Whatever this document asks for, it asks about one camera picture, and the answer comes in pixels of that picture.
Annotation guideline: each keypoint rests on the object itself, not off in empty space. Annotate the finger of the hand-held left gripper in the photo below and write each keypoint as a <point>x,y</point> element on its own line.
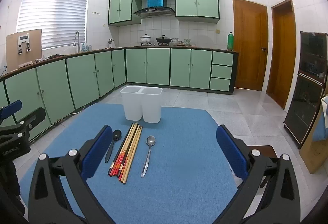
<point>11,106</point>
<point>33,116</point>

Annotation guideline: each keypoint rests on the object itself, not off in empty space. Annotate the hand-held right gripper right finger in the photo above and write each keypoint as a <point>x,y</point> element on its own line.
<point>230,149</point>

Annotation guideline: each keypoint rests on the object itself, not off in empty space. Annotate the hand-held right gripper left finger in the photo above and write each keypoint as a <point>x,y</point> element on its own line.
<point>97,152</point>

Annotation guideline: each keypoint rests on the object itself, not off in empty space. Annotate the black spoon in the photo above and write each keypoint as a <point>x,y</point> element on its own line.
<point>117,134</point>

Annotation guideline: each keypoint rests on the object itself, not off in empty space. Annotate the bundle of chopsticks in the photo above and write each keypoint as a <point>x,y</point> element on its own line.
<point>128,147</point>

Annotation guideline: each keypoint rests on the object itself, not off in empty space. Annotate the silver spoon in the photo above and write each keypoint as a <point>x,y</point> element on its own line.
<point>150,140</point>

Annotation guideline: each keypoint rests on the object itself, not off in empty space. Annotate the white double utensil holder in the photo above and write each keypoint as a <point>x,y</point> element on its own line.
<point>141,103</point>

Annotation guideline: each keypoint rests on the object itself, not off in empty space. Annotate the blue mat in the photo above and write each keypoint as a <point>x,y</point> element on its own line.
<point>179,162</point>

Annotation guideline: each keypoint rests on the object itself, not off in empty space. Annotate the cardboard board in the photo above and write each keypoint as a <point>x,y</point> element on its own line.
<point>35,44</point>

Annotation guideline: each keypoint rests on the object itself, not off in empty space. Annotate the wooden box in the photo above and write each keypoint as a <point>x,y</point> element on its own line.
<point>315,154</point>

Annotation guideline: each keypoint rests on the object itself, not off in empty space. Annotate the metal faucet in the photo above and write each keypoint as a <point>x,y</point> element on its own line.
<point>76,39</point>

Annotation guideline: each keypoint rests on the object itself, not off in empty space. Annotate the blue cloth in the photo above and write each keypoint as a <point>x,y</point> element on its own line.
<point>322,126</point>

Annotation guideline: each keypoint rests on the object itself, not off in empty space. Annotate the black glass cabinet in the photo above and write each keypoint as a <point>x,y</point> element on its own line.
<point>307,90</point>

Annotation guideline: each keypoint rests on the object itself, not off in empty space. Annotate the green lower cabinets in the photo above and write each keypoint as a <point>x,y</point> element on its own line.
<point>153,67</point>

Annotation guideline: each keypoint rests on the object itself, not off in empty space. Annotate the metal kettle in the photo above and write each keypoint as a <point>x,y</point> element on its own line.
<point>110,43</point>

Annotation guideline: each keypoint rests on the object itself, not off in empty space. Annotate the white window blind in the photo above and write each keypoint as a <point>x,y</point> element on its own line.
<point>53,8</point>

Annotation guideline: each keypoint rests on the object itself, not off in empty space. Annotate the wooden door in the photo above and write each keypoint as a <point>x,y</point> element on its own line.
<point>249,44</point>
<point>281,55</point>

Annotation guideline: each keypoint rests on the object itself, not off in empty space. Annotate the green bottle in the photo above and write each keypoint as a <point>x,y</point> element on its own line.
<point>230,42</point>

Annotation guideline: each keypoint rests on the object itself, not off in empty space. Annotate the glass jars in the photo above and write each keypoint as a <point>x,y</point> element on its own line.
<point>182,42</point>

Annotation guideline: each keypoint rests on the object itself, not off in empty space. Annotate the white pot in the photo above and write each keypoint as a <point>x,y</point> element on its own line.
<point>146,40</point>

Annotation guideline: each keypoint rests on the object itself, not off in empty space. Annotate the black wok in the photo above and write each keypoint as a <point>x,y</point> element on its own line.
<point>164,40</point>

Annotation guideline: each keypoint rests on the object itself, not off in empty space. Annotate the range hood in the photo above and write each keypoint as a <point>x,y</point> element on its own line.
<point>153,11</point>

